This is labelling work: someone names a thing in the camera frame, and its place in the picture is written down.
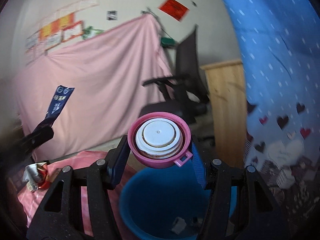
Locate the pink bottle lid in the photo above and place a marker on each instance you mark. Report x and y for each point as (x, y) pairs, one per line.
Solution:
(157, 132)

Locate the group of wall certificates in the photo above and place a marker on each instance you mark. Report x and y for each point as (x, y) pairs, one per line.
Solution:
(57, 25)

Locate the pink checked tablecloth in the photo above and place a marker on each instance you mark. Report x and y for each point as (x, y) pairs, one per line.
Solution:
(82, 156)

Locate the pink hanging sheet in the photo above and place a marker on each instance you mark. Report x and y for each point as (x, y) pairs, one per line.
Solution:
(100, 80)

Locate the red diamond wall poster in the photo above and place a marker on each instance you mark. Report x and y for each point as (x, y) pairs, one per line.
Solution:
(173, 7)

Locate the wooden cabinet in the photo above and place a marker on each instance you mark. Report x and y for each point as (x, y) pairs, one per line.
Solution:
(225, 105)

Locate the green wall photos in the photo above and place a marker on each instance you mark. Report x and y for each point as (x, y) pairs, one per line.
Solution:
(90, 31)

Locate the blue plastic bucket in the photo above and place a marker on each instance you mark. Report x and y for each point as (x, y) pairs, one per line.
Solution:
(155, 200)

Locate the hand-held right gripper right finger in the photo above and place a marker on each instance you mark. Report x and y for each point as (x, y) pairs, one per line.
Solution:
(198, 170)

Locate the dark blue sachet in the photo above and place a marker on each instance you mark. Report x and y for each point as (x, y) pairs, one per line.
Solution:
(58, 102)

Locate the red paper box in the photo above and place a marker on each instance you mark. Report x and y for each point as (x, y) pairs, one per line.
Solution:
(46, 180)

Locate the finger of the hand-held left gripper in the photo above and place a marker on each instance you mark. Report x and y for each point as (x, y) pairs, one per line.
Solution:
(40, 135)

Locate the black office chair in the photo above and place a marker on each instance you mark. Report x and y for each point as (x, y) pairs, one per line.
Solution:
(187, 62)

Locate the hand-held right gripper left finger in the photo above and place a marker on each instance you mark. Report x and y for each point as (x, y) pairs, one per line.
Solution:
(119, 160)

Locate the blue printed curtain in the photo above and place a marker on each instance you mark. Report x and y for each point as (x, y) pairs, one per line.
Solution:
(275, 42)

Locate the silver wrapper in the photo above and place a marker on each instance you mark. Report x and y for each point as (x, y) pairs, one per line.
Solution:
(31, 175)

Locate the green hanging purse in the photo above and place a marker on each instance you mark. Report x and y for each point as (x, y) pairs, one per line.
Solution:
(167, 41)

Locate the small wall photo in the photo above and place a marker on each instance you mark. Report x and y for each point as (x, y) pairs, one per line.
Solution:
(112, 15)

